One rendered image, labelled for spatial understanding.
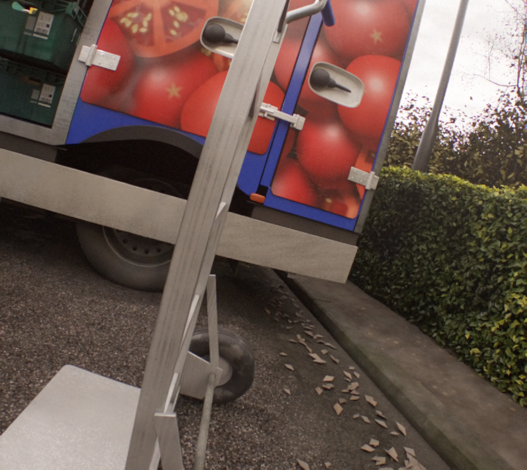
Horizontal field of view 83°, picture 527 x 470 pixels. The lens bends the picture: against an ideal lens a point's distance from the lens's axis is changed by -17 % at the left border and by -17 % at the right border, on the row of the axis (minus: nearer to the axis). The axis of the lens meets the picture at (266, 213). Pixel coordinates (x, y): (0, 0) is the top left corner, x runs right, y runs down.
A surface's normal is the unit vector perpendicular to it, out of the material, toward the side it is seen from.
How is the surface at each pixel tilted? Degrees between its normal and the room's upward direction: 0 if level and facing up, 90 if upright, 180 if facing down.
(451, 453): 77
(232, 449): 0
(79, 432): 0
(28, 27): 97
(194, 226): 90
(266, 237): 90
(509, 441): 8
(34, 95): 94
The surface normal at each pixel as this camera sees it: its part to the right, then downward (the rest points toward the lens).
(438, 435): -0.83, -0.47
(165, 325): 0.05, 0.11
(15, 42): 0.21, 0.32
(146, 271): 0.29, -0.38
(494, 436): 0.16, -0.98
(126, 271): 0.37, -0.17
